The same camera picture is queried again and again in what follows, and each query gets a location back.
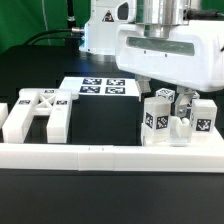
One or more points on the white chair back frame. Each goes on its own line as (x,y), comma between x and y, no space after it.
(54,103)

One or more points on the white block at left edge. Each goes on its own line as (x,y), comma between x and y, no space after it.
(3,113)

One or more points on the white U-shaped fence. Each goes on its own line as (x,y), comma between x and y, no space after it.
(203,155)

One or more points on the white chair seat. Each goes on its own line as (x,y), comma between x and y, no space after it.
(180,134)

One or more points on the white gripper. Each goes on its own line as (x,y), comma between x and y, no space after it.
(173,41)

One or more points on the white marker sheet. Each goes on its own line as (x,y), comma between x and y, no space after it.
(100,86)

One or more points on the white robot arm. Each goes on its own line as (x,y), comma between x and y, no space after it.
(100,30)

